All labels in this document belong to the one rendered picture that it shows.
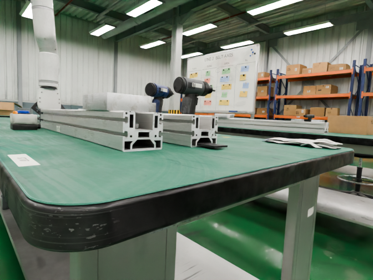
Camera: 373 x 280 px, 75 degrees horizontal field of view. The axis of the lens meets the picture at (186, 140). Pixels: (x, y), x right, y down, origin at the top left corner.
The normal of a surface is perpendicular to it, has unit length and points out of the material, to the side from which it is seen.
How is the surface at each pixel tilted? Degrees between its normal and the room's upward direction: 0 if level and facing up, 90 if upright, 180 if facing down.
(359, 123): 89
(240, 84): 90
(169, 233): 90
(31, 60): 90
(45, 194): 0
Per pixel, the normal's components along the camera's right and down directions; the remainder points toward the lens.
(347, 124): -0.79, 0.00
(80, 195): 0.04, -0.99
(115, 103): 0.66, 0.10
